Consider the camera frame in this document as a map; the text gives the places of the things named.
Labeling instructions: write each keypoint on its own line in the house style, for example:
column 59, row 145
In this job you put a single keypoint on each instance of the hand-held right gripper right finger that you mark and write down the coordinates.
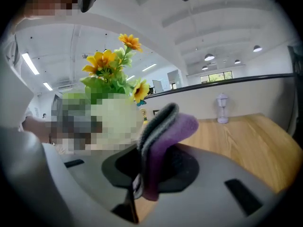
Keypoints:
column 213, row 202

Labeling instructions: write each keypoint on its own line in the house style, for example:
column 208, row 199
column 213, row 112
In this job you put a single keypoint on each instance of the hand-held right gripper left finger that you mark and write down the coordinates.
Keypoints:
column 90, row 188

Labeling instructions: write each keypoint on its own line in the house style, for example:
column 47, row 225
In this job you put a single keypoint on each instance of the purple cloth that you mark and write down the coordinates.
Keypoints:
column 163, row 136

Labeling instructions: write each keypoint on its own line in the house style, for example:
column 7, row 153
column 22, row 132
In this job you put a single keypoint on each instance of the sunflower bouquet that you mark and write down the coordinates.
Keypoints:
column 111, row 84

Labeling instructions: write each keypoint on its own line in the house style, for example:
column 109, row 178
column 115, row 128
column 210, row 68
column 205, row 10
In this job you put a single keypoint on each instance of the person's left forearm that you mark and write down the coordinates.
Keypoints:
column 35, row 129

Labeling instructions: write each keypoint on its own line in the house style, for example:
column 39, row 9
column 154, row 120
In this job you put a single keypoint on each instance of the yellow desk fan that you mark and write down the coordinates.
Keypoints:
column 143, row 116

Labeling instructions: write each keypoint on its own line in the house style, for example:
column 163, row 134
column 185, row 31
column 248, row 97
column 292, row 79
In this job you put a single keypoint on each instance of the lavender desk fan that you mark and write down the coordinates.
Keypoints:
column 222, row 107

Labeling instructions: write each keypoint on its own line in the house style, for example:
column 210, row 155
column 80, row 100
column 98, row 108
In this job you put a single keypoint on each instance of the long ceiling light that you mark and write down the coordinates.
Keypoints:
column 30, row 63
column 47, row 86
column 149, row 67

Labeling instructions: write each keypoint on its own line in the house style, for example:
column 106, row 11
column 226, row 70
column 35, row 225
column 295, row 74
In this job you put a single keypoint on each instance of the window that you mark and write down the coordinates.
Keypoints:
column 216, row 77

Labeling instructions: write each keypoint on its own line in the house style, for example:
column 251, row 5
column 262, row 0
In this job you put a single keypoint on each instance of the person's white printed t-shirt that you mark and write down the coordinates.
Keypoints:
column 11, row 84

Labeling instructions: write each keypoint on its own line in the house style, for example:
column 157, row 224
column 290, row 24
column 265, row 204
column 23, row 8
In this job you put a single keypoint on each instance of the grey pendant lamp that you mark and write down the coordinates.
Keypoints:
column 205, row 67
column 237, row 61
column 209, row 57
column 257, row 48

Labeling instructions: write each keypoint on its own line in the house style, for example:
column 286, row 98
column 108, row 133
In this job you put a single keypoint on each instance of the black picture frame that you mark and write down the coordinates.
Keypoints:
column 156, row 112

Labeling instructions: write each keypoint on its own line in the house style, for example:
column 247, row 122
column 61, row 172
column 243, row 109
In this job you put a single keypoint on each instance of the white partition with black rail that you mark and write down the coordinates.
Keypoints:
column 248, row 96

